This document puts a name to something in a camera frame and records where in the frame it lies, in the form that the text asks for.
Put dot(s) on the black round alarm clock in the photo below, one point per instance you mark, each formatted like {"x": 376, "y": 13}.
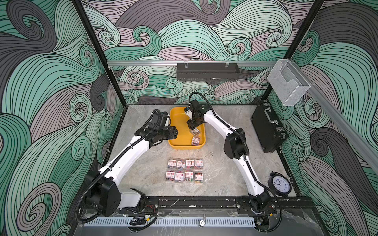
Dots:
{"x": 279, "y": 184}

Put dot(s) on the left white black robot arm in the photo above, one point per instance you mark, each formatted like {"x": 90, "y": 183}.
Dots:
{"x": 101, "y": 195}

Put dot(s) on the clear acrylic wall holder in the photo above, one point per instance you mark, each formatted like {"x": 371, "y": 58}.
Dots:
{"x": 288, "y": 82}

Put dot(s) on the aluminium rail right wall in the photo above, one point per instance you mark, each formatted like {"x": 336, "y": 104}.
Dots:
{"x": 326, "y": 94}

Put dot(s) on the paper clip box removed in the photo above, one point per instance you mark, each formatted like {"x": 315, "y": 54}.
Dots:
{"x": 179, "y": 177}
{"x": 170, "y": 176}

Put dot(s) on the paper clip box barcode side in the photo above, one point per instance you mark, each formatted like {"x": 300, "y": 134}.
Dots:
{"x": 195, "y": 132}

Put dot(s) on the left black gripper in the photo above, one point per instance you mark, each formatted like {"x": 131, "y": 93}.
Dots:
{"x": 172, "y": 133}

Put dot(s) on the paper clip box edge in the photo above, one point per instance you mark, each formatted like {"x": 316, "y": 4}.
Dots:
{"x": 198, "y": 177}

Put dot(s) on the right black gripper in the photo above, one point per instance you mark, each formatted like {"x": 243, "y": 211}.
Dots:
{"x": 191, "y": 125}

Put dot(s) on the paper clip box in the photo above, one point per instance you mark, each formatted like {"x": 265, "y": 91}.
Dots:
{"x": 172, "y": 164}
{"x": 181, "y": 164}
{"x": 190, "y": 164}
{"x": 188, "y": 176}
{"x": 195, "y": 141}
{"x": 198, "y": 164}

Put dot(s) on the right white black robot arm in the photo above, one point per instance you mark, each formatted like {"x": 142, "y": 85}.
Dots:
{"x": 235, "y": 147}

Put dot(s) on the black briefcase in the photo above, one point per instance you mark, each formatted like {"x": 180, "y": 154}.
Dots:
{"x": 269, "y": 128}

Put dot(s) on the white slotted cable duct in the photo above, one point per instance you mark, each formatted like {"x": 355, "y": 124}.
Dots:
{"x": 177, "y": 221}

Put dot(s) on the yellow plastic storage tray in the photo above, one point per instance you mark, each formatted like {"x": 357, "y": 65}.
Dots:
{"x": 184, "y": 139}

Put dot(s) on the black wall-mounted tray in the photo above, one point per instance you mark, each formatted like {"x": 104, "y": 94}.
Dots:
{"x": 207, "y": 72}

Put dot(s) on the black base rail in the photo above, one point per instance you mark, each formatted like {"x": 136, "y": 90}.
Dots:
{"x": 249, "y": 205}

